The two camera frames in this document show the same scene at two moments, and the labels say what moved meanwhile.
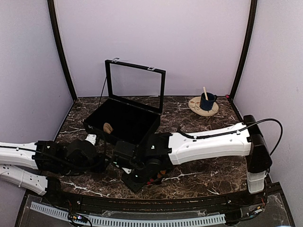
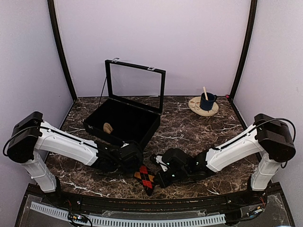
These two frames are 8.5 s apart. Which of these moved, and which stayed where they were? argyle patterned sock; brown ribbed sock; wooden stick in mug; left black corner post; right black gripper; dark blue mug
Moved: right black gripper; argyle patterned sock
Stayed: dark blue mug; wooden stick in mug; brown ribbed sock; left black corner post
